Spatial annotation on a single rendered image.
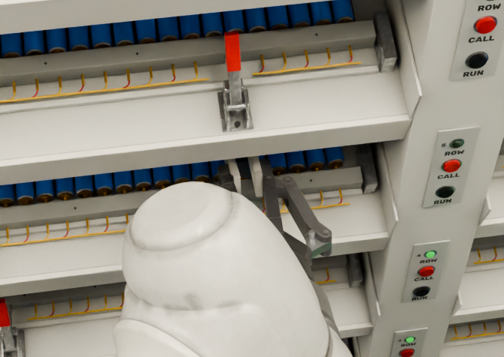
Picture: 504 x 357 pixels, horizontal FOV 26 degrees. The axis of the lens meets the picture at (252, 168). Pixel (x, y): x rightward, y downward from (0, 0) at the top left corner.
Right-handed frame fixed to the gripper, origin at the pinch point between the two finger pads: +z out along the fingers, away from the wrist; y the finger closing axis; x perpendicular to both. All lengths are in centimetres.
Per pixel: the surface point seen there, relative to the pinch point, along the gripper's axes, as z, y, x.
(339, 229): -2.6, -9.5, 8.0
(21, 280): -3.3, 23.8, 8.5
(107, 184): 3.1, 14.0, 2.5
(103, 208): 0.5, 14.6, 3.5
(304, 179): 0.6, -6.5, 3.3
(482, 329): 12, -33, 43
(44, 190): 3.2, 20.5, 2.3
